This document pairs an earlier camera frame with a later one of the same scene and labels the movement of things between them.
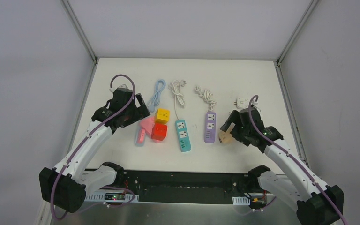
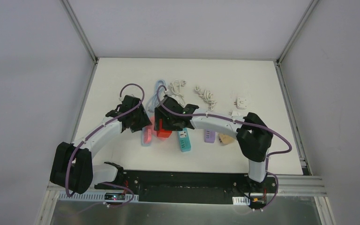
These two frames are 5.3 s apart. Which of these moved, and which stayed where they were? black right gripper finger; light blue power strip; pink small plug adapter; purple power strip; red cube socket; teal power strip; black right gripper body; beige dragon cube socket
Moved: light blue power strip; red cube socket; black right gripper finger; black right gripper body; pink small plug adapter
Stayed: beige dragon cube socket; purple power strip; teal power strip
